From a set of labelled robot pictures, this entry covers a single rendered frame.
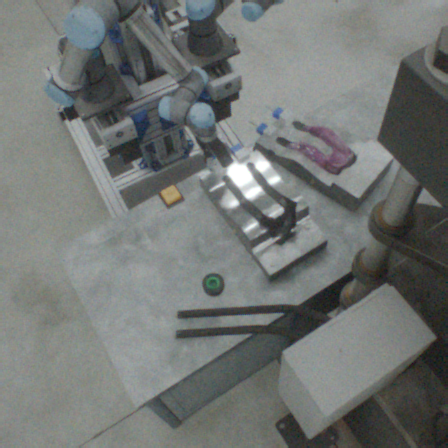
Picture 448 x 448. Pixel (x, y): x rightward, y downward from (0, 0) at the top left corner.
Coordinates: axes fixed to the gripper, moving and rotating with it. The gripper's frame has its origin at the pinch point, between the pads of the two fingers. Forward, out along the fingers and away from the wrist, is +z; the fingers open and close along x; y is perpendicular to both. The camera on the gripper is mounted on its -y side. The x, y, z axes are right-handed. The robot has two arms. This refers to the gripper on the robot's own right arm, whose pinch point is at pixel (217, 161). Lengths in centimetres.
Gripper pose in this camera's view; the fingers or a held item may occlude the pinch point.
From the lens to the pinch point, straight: 201.6
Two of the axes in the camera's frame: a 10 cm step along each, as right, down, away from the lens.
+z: 1.0, 3.0, 9.5
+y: -5.4, -7.8, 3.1
